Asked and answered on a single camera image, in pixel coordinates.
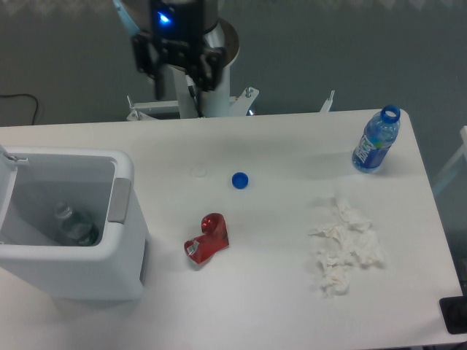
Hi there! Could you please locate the white frame at right edge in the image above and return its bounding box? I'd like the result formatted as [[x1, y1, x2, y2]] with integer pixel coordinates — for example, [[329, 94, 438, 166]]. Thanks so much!
[[432, 125, 466, 198]]

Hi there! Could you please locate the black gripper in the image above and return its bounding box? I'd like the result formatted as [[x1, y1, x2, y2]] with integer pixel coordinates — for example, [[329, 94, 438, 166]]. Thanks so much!
[[131, 1, 227, 99]]

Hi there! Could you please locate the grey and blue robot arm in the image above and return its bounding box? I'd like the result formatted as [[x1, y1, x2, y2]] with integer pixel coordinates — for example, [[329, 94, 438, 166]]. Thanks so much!
[[113, 1, 227, 99]]

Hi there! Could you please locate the crushed red can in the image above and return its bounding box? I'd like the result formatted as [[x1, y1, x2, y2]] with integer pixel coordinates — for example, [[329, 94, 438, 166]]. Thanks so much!
[[184, 213, 229, 265]]

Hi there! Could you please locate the clear bottle inside trash can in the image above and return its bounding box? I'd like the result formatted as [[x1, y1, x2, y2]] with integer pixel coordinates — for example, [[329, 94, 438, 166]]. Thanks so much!
[[53, 201, 99, 246]]

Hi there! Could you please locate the black device at table corner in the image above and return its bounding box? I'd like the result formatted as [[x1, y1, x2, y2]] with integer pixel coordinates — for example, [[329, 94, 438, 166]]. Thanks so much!
[[439, 296, 466, 335]]

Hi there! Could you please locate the black cable on pedestal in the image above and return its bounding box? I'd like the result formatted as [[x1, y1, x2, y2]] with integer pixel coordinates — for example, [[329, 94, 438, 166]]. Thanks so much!
[[188, 84, 204, 118]]

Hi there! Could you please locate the black cable on floor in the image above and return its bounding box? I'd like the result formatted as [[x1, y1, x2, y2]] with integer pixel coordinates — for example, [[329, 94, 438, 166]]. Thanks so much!
[[0, 93, 39, 126]]

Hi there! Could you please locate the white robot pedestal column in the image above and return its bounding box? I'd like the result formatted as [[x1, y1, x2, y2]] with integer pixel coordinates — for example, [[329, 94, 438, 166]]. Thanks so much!
[[170, 17, 239, 119]]

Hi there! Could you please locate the crumpled white tissue paper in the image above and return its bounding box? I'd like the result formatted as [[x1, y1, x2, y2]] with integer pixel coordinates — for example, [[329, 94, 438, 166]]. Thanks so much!
[[308, 190, 386, 298]]

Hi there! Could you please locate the white metal base frame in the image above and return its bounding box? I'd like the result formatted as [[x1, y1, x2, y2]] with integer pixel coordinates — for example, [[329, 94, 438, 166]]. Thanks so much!
[[126, 86, 336, 122]]

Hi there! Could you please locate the white trash can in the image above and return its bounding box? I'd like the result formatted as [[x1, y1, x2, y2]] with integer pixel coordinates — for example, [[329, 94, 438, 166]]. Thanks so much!
[[1, 147, 150, 300]]

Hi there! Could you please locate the blue plastic water bottle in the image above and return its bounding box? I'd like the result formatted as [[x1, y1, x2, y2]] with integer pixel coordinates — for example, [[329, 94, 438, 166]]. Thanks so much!
[[352, 104, 401, 174]]

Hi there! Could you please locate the blue bottle cap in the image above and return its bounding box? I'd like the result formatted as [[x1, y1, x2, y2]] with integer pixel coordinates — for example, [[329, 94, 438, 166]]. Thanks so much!
[[231, 172, 249, 190]]

